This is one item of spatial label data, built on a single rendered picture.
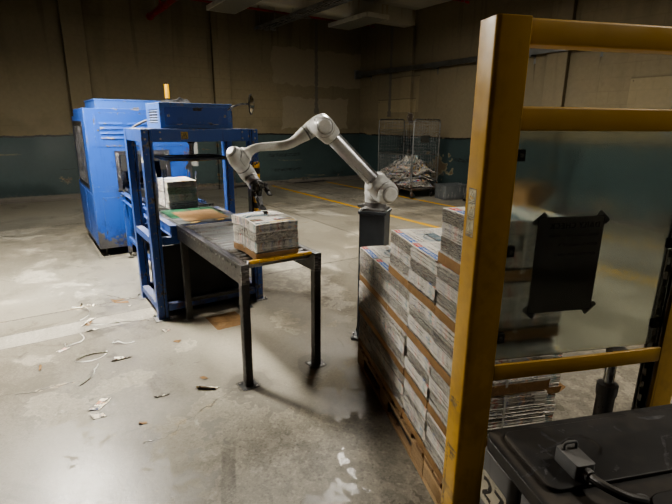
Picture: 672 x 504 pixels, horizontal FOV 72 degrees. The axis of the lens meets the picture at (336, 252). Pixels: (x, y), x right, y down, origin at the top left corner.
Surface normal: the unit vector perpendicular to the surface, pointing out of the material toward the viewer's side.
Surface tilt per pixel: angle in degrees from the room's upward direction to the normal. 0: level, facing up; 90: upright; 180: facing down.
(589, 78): 90
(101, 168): 90
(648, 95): 90
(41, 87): 90
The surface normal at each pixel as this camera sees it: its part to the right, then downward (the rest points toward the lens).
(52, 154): 0.55, 0.22
